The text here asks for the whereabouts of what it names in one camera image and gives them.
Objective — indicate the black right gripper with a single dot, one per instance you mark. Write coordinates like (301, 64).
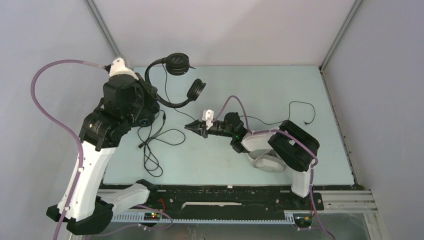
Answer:
(198, 127)

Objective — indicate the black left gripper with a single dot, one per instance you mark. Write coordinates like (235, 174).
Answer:
(150, 90)

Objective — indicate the white gaming headset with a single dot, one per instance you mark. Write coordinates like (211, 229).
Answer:
(266, 160)

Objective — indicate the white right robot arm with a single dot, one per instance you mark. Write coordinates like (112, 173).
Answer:
(297, 148)

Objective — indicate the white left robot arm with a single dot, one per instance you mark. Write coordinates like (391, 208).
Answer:
(84, 211)

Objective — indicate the black and blue headset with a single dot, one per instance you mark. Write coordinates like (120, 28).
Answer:
(146, 116)

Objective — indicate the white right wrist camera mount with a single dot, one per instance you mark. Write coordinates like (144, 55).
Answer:
(207, 117)

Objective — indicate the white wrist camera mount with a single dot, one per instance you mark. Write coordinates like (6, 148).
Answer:
(207, 117)
(118, 67)

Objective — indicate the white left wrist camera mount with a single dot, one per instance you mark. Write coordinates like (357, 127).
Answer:
(118, 67)

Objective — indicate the aluminium frame post left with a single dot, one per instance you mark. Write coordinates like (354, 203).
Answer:
(102, 26)

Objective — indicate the aluminium frame post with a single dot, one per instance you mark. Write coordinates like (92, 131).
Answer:
(102, 26)
(340, 34)

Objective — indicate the aluminium frame post right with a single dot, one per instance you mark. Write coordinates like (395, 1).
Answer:
(340, 34)

